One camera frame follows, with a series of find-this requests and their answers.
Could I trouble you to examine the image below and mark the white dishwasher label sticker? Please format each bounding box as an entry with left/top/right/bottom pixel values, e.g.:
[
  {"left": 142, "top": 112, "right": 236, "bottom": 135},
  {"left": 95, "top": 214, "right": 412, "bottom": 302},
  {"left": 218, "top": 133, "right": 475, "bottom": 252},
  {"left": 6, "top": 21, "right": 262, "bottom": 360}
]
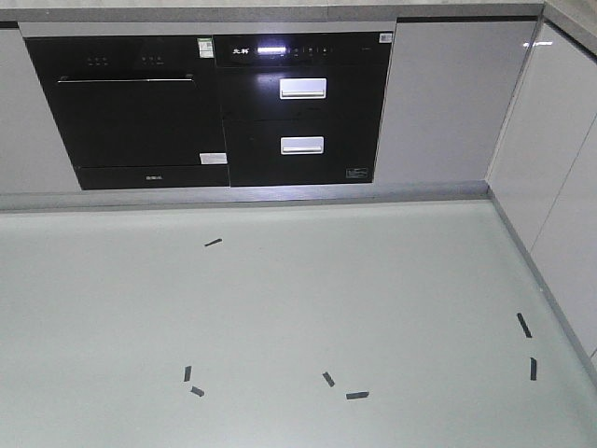
[{"left": 200, "top": 152, "right": 228, "bottom": 165}]

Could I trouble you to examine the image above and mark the black disinfection cabinet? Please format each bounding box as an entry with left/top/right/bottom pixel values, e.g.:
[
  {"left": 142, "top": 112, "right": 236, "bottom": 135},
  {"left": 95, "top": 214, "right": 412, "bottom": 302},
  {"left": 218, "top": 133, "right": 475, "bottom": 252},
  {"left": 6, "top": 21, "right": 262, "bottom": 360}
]
[{"left": 214, "top": 31, "right": 393, "bottom": 187}]

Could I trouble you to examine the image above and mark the black tape strip middle upper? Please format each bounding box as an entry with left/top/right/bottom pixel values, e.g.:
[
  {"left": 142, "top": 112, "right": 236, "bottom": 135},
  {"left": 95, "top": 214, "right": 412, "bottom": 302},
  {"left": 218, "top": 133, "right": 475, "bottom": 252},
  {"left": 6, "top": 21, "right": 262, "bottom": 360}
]
[{"left": 322, "top": 371, "right": 335, "bottom": 387}]

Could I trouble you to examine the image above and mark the black tape strip middle lower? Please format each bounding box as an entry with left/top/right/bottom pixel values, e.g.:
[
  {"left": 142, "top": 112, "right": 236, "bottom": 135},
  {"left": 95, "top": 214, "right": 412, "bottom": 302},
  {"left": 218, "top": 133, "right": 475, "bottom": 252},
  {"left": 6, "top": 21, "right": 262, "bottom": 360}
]
[{"left": 345, "top": 391, "right": 369, "bottom": 400}]

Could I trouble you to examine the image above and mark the black tape strip left lower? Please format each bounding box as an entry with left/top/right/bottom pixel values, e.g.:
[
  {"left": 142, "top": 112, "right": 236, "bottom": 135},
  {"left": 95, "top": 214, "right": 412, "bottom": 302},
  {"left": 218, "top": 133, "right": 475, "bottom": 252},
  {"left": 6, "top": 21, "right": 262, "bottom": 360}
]
[{"left": 190, "top": 386, "right": 205, "bottom": 397}]

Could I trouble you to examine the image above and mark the black built-in dishwasher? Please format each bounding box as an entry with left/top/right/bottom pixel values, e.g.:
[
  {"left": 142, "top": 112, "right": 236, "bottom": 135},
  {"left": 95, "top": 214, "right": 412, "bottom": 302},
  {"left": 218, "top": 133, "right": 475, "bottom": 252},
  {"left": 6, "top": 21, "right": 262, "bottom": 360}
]
[{"left": 25, "top": 35, "right": 229, "bottom": 190}]

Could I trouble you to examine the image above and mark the green energy label sticker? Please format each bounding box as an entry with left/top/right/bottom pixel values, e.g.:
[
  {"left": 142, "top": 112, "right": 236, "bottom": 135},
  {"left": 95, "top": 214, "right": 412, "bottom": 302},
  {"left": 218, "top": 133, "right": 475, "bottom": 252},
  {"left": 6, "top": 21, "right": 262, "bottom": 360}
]
[{"left": 197, "top": 37, "right": 214, "bottom": 59}]

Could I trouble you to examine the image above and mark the grey cabinet door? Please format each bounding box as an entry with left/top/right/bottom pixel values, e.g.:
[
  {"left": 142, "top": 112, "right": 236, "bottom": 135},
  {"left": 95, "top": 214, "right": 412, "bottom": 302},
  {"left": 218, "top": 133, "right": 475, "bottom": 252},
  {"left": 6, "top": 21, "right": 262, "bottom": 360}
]
[{"left": 374, "top": 21, "right": 535, "bottom": 184}]

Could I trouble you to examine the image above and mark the white QR code sticker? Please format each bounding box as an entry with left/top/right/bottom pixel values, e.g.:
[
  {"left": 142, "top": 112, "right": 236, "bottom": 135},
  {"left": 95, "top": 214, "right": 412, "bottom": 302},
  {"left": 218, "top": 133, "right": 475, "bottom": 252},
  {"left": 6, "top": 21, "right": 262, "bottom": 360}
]
[{"left": 378, "top": 33, "right": 393, "bottom": 44}]

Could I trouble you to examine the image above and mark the grey side cabinet panel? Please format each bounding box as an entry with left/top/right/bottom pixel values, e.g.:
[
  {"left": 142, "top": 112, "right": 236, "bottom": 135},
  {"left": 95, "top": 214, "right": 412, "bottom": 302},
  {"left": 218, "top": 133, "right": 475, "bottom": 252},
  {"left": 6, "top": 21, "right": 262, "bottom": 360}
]
[{"left": 488, "top": 22, "right": 596, "bottom": 357}]

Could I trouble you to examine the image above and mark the black tape strip right upper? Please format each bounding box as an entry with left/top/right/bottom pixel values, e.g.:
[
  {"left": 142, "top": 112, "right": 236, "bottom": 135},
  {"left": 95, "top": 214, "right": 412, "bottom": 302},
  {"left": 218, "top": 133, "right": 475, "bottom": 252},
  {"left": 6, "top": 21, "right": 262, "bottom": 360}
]
[{"left": 516, "top": 313, "right": 533, "bottom": 339}]

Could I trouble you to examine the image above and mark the black tape strip right lower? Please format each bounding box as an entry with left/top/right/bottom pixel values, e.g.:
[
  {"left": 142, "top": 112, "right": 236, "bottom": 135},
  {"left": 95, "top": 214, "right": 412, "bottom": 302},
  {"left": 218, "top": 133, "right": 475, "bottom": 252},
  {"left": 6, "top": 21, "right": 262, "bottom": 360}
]
[{"left": 529, "top": 357, "right": 538, "bottom": 381}]

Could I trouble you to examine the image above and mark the lower silver drawer handle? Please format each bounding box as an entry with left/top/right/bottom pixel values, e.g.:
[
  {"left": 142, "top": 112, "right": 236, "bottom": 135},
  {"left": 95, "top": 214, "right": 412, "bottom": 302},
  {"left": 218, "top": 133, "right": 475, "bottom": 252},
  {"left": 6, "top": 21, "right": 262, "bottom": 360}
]
[{"left": 280, "top": 136, "right": 325, "bottom": 156}]

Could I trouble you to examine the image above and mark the silver drawer handle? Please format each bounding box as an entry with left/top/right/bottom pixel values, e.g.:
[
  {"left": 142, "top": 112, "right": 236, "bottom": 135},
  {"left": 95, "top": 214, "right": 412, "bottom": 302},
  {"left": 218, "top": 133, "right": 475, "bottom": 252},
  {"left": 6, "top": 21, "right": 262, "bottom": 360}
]
[
  {"left": 280, "top": 136, "right": 325, "bottom": 156},
  {"left": 279, "top": 78, "right": 327, "bottom": 100}
]

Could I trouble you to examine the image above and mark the upper silver drawer handle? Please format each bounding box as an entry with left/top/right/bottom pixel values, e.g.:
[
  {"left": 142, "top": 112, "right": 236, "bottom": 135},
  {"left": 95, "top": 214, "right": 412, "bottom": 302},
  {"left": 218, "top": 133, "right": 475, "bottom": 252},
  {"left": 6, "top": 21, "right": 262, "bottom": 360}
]
[{"left": 279, "top": 78, "right": 327, "bottom": 100}]

